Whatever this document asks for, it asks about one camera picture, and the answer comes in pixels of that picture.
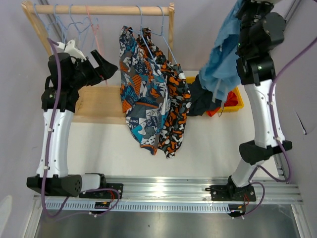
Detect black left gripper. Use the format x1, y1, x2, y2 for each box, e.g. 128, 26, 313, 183
69, 50, 117, 90

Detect blue orange patterned shorts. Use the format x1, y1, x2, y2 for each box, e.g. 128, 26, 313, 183
119, 26, 170, 155

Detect light blue shorts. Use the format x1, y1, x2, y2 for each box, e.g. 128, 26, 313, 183
199, 0, 242, 104

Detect blue hanger of patterned shorts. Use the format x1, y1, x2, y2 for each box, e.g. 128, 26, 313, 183
128, 5, 156, 60

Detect pink wire hanger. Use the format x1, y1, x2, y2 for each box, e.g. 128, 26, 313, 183
85, 4, 108, 86

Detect blue hanger of dark shorts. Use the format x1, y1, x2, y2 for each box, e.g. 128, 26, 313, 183
68, 4, 93, 50

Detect blue hanger of orange shorts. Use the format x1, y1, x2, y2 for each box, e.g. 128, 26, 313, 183
53, 4, 73, 43

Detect dark grey shorts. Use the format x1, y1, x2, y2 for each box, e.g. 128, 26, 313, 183
188, 74, 222, 117

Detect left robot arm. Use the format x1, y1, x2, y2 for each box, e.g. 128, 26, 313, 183
26, 50, 118, 198

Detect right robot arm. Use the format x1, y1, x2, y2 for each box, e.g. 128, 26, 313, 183
226, 0, 293, 200

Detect black orange camo shorts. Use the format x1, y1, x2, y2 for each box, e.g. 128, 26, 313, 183
137, 28, 191, 159

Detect blue hanger of camo shorts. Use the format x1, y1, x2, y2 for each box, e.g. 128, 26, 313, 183
152, 5, 177, 64

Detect empty light blue hanger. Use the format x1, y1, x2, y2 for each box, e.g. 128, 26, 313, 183
33, 3, 53, 38

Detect wooden clothes rack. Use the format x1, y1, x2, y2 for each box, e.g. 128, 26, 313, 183
21, 1, 175, 124

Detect yellow plastic tray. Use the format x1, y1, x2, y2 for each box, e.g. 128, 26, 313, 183
186, 75, 244, 117

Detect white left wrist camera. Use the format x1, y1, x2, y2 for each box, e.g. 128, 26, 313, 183
57, 39, 86, 61

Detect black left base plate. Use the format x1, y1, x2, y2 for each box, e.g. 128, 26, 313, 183
79, 183, 124, 199

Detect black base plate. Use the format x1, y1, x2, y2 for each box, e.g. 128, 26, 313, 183
79, 183, 124, 199
205, 185, 256, 202

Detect aluminium mounting rail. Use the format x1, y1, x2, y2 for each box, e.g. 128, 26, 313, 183
45, 177, 303, 216

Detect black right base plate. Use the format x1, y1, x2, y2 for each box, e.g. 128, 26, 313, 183
205, 185, 256, 202

